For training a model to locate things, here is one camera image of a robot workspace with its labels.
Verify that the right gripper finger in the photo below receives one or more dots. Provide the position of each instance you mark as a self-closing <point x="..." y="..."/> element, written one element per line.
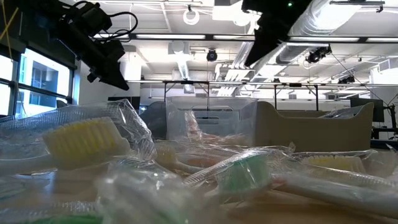
<point x="267" y="40"/>

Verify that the blue toothbrush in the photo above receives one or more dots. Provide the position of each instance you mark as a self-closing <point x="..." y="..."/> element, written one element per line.
<point x="345" y="112"/>
<point x="11" y="188"/>

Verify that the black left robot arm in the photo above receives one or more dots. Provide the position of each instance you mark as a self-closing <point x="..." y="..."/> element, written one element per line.
<point x="68" y="34"/>

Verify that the black overhead light bar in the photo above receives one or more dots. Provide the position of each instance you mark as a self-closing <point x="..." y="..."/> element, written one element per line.
<point x="210" y="37"/>

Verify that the dark grey plastic bin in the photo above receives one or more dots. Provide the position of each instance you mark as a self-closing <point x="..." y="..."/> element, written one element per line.
<point x="155" y="121"/>

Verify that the clear plastic bin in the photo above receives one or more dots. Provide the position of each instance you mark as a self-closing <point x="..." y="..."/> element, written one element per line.
<point x="224" y="118"/>

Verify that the frosted plastic bin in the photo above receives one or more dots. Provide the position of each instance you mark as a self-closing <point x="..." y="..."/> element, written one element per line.
<point x="311" y="133"/>

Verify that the black monitor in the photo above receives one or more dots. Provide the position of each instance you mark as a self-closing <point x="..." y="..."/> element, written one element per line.
<point x="378" y="109"/>

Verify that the black monitor stand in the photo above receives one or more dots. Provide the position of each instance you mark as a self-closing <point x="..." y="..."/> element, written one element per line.
<point x="392" y="115"/>

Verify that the black background desk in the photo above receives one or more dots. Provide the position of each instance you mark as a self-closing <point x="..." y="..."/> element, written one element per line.
<point x="385" y="133"/>

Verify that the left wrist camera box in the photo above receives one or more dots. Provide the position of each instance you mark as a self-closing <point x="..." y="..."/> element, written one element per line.
<point x="94" y="18"/>

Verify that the window with dark frame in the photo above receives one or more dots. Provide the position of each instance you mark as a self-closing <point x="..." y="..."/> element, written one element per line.
<point x="43" y="77"/>

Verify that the black round hanging camera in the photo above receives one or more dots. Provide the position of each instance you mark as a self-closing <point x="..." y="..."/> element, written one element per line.
<point x="346" y="80"/>
<point x="211" y="56"/>
<point x="314" y="57"/>

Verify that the black background rig frame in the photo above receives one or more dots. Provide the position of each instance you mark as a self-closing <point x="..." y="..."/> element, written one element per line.
<point x="186" y="82"/>
<point x="295" y="84"/>

